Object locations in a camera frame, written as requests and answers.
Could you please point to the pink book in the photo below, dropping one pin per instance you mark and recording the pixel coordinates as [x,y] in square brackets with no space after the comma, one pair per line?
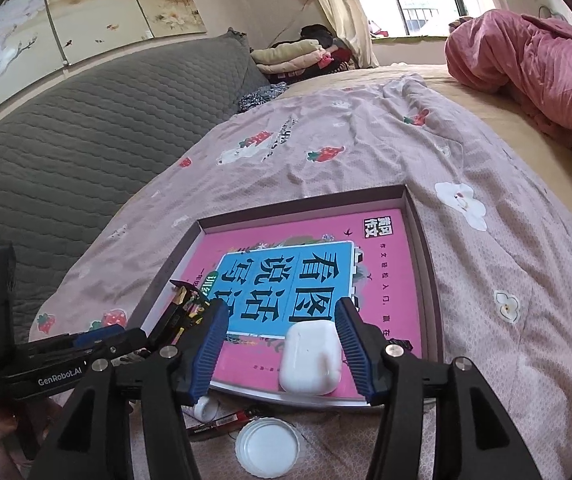
[390,285]

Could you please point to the white pill bottle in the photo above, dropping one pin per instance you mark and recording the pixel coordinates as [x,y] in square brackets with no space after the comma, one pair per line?
[203,407]

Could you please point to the pink comforter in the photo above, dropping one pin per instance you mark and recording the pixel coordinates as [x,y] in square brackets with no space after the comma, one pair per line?
[530,60]

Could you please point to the white earbuds case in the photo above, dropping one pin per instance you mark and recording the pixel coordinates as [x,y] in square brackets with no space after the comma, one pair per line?
[308,360]

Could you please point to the black gold lighter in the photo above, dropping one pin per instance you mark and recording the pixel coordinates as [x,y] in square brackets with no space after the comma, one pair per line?
[178,310]

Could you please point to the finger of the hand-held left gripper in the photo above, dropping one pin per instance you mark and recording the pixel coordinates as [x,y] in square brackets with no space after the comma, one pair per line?
[126,344]
[98,336]

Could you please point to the white plastic jar lid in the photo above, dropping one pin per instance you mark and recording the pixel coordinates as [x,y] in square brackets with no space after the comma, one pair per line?
[268,447]

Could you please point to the floral wall painting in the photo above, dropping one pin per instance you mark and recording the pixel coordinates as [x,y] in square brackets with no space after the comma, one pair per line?
[91,10]

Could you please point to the red black lighter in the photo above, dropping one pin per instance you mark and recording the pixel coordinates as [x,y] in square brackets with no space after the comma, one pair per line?
[216,421]

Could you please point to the strawberry printed blanket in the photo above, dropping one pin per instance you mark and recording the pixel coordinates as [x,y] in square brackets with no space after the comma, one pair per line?
[341,160]

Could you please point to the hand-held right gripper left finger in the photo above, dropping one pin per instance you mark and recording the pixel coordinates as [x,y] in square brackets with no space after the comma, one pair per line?
[211,350]

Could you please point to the beige curtain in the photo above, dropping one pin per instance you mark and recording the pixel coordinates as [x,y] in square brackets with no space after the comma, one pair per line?
[336,0]

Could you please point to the beige bed sheet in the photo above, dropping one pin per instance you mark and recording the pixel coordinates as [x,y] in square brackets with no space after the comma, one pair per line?
[505,125]

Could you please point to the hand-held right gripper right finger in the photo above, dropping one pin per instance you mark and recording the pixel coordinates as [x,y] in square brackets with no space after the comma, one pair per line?
[353,350]

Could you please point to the pile of folded clothes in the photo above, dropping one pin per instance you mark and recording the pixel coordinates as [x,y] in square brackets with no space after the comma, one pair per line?
[291,57]

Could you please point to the dark floral cloth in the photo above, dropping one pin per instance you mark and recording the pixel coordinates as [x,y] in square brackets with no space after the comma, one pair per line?
[261,96]

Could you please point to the grey quilted headboard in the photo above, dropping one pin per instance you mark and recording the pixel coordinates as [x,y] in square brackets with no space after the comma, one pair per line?
[91,160]

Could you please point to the grey cardboard box tray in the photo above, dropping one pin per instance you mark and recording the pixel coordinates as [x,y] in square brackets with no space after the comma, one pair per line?
[423,280]

